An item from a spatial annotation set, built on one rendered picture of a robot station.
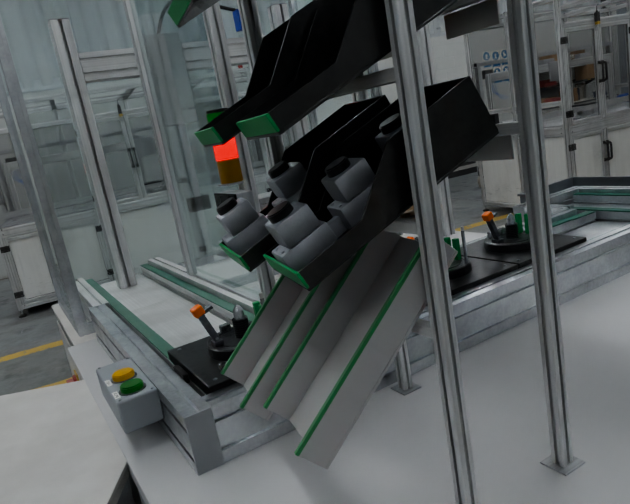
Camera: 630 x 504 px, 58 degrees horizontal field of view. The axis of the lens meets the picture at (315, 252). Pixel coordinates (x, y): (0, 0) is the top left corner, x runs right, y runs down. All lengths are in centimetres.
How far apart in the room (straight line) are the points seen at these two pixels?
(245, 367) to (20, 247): 556
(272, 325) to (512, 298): 59
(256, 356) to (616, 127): 578
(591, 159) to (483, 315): 505
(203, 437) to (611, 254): 104
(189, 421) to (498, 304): 67
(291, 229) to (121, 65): 156
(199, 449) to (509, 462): 45
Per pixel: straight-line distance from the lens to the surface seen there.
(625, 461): 88
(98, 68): 210
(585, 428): 95
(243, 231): 77
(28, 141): 180
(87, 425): 126
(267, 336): 88
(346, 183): 64
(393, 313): 63
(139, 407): 105
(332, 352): 75
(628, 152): 658
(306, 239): 62
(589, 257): 147
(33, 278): 640
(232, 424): 95
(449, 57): 1132
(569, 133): 596
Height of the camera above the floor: 135
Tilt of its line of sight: 13 degrees down
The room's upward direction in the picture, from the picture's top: 10 degrees counter-clockwise
